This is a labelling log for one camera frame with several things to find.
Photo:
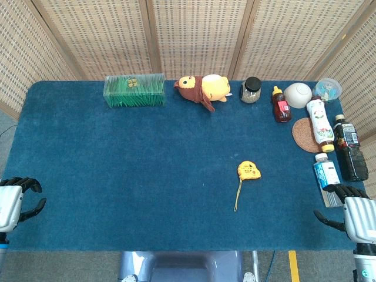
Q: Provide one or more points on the yellow tape measure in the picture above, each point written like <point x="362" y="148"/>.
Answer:
<point x="249" y="170"/>

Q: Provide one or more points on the yellow floor tape strip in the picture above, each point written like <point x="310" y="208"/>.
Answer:
<point x="293" y="267"/>

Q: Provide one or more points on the yellow brown plush toy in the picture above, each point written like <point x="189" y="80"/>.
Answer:
<point x="211" y="86"/>

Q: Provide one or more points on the white table leg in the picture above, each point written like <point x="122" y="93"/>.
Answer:
<point x="255" y="264"/>

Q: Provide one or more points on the woven bamboo folding screen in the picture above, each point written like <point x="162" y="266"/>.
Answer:
<point x="199" y="35"/>

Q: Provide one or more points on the honey squeeze bottle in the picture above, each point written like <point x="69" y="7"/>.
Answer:
<point x="282" y="108"/>

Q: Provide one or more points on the blue table mat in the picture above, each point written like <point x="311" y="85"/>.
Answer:
<point x="147" y="152"/>

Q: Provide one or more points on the round metal foot plate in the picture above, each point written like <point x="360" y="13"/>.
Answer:
<point x="130" y="278"/>
<point x="249" y="277"/>

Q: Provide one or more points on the glass jar with black lid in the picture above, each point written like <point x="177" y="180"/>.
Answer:
<point x="250" y="92"/>

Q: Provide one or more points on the dark tea bottle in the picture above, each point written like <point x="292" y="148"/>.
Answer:
<point x="349" y="147"/>

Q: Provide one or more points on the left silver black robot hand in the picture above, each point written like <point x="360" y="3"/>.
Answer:
<point x="10" y="205"/>

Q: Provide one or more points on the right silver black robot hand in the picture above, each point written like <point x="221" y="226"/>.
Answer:
<point x="359" y="217"/>

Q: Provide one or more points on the water bottle with blue label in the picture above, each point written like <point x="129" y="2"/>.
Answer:
<point x="326" y="173"/>

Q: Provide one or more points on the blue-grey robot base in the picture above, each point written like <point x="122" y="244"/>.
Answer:
<point x="182" y="267"/>

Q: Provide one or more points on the round woven coaster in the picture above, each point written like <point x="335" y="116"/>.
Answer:
<point x="302" y="135"/>

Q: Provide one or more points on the clear tub of blue clips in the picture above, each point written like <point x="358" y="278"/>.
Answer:
<point x="327" y="88"/>

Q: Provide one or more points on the white labelled drink bottle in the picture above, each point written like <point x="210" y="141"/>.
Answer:
<point x="318" y="120"/>

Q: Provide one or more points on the white bowl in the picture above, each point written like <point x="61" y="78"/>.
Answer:
<point x="298" y="94"/>

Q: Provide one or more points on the clear box of green packets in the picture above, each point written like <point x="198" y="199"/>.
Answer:
<point x="135" y="94"/>

